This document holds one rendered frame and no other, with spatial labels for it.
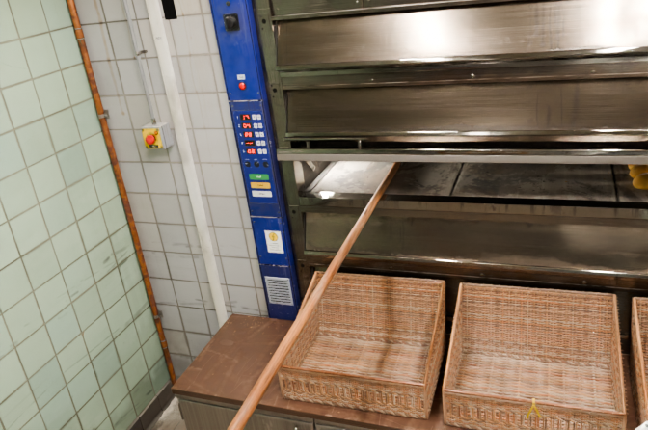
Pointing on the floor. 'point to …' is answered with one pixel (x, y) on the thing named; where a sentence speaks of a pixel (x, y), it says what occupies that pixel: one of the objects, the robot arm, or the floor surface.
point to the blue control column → (244, 59)
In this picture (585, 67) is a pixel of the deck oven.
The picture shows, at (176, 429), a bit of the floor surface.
